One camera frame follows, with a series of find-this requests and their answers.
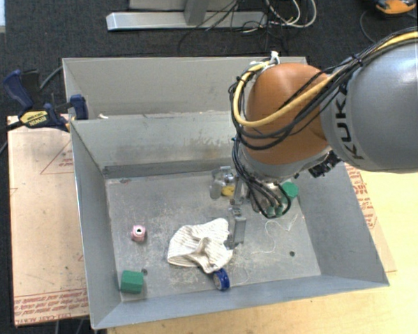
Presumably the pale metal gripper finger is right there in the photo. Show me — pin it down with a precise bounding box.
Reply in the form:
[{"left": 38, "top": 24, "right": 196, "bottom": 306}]
[{"left": 229, "top": 206, "right": 249, "bottom": 248}]

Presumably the white ribbed cloth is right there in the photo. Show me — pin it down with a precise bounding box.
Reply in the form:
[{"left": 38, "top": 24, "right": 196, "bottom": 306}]
[{"left": 164, "top": 217, "right": 235, "bottom": 277}]

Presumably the blue small wheel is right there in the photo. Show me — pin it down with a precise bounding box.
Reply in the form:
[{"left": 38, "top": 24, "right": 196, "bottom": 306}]
[{"left": 212, "top": 268, "right": 232, "bottom": 291}]

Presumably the grey metal bin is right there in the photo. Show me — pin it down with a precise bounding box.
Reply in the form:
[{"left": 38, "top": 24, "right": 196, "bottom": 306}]
[{"left": 61, "top": 41, "right": 392, "bottom": 332}]

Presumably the pink small cylinder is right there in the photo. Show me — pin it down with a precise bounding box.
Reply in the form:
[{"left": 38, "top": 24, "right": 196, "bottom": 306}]
[{"left": 130, "top": 223, "right": 148, "bottom": 243}]

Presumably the green block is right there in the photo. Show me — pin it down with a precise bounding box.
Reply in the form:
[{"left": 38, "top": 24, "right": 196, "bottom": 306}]
[{"left": 119, "top": 269, "right": 146, "bottom": 296}]

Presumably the brown cardboard board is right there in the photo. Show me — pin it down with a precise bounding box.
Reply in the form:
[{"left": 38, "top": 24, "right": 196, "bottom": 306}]
[{"left": 3, "top": 96, "right": 400, "bottom": 328}]

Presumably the white string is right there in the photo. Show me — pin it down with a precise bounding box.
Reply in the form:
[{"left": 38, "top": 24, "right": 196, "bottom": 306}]
[{"left": 232, "top": 213, "right": 303, "bottom": 287}]

